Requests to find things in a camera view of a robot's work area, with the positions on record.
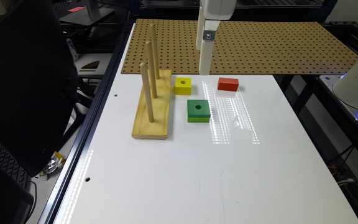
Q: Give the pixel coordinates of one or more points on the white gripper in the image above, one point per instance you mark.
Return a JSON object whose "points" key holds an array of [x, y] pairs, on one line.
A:
{"points": [[215, 11]]}

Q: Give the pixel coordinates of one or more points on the yellow square block with hole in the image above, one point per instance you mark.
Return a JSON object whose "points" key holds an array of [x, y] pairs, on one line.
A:
{"points": [[182, 86]]}

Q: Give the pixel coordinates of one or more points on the red rectangular block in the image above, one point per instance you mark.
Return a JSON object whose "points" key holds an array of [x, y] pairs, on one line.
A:
{"points": [[228, 84]]}

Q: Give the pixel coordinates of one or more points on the green square block with hole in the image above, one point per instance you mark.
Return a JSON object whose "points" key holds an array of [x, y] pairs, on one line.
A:
{"points": [[198, 111]]}

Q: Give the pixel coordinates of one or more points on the brown pegboard sheet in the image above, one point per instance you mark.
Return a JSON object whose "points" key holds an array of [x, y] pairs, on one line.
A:
{"points": [[266, 48]]}

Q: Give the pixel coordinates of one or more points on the rear wooden peg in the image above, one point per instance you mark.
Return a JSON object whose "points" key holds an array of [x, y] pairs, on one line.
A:
{"points": [[153, 32]]}

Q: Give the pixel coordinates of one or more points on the wooden peg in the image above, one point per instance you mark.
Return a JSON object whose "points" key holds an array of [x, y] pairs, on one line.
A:
{"points": [[150, 58], [153, 32], [147, 93]]}

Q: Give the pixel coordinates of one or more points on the middle wooden peg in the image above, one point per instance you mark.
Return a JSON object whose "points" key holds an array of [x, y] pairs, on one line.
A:
{"points": [[150, 58]]}

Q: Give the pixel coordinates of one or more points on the front wooden peg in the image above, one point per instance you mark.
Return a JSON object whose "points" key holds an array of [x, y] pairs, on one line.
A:
{"points": [[147, 93]]}

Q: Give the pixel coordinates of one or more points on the wooden peg base board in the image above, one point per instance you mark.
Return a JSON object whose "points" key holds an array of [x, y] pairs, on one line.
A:
{"points": [[158, 129]]}

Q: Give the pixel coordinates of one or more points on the silver monitor stand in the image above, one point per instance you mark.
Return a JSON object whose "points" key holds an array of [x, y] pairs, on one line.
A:
{"points": [[88, 16]]}

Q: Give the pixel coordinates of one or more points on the pink sticky note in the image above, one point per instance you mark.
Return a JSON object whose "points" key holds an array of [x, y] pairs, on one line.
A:
{"points": [[75, 9]]}

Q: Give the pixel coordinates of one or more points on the black monitor back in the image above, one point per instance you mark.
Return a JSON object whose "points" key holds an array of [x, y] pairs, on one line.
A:
{"points": [[38, 83]]}

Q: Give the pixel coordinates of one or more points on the crumpled foil wrapper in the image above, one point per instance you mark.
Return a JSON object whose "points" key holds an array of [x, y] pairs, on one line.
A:
{"points": [[56, 162]]}

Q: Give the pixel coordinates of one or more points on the black keyboard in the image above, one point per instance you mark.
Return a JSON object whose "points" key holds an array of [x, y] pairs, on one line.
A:
{"points": [[13, 169]]}

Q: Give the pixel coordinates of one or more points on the black laptop corner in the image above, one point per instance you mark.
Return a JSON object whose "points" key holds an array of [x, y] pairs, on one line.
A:
{"points": [[15, 201]]}

